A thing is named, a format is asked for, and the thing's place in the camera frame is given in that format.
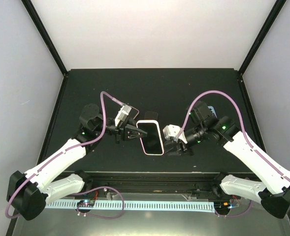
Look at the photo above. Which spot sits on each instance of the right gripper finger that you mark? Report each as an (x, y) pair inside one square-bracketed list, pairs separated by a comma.
[(173, 152), (169, 143)]

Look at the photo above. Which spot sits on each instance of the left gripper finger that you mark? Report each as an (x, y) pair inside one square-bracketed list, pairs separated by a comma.
[(137, 136), (139, 132)]

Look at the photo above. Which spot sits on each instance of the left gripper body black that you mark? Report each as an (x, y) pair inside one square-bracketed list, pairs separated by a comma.
[(119, 133)]

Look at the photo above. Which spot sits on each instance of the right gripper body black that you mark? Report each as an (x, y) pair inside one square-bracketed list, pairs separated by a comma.
[(185, 148)]

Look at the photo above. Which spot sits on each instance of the pink phone case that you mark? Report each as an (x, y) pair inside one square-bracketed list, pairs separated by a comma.
[(134, 112)]

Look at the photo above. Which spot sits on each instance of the pink cased phone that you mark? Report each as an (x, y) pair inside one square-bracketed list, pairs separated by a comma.
[(152, 143)]

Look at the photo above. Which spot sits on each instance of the black phone pink edge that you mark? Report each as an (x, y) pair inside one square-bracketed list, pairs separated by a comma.
[(151, 115)]

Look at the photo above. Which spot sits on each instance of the light blue phone case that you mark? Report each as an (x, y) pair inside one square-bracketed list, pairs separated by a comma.
[(211, 108)]

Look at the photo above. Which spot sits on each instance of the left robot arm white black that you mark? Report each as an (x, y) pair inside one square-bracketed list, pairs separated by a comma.
[(30, 192)]

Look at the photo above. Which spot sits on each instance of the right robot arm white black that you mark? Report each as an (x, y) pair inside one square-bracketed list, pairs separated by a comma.
[(272, 190)]

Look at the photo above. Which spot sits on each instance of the right small circuit board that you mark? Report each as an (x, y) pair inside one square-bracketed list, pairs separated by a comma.
[(228, 205)]

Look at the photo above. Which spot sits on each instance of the small circuit board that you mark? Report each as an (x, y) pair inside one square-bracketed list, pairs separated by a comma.
[(228, 205), (86, 203)]

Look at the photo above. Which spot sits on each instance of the left small circuit board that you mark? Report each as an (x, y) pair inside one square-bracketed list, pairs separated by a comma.
[(86, 203)]

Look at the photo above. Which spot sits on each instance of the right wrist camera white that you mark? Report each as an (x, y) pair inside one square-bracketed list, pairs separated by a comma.
[(174, 133)]

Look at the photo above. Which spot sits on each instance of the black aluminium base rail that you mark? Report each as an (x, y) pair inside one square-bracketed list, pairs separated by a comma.
[(165, 183)]

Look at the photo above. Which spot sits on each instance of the white slotted cable duct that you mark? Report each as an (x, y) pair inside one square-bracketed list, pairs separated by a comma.
[(136, 205)]

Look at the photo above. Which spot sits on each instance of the left rear black frame post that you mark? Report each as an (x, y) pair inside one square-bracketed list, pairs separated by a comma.
[(31, 10)]

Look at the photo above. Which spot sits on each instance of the black frame post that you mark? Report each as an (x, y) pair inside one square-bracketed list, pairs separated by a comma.
[(31, 10), (264, 30)]

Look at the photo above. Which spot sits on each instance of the right rear black frame post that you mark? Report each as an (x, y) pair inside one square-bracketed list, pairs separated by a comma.
[(264, 30)]

